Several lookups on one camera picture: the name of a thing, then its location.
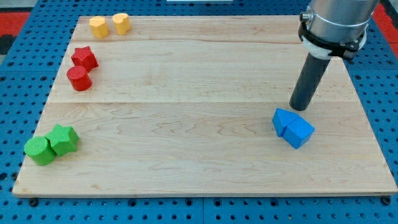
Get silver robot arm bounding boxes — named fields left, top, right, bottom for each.
left=300, top=0, right=379, bottom=44

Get light wooden board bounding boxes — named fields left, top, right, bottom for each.
left=12, top=16, right=397, bottom=198

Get blue triangle block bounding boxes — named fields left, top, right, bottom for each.
left=272, top=108, right=299, bottom=137

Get blue cube block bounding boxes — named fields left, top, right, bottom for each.
left=282, top=117, right=315, bottom=149

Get yellow heart block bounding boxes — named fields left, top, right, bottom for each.
left=112, top=13, right=131, bottom=35

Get red cylinder block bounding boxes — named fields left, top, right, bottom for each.
left=67, top=66, right=92, bottom=91

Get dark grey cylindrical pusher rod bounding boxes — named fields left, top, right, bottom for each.
left=289, top=54, right=330, bottom=111

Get red star block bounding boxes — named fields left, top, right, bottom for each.
left=71, top=46, right=98, bottom=72

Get yellow hexagon block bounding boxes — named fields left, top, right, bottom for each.
left=89, top=16, right=109, bottom=39

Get green star block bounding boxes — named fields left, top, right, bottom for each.
left=45, top=124, right=79, bottom=157

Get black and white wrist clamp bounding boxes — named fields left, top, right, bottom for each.
left=298, top=22, right=367, bottom=60

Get green cylinder block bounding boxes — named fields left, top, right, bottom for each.
left=24, top=136, right=56, bottom=166

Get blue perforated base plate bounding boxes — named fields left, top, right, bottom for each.
left=1, top=0, right=397, bottom=223

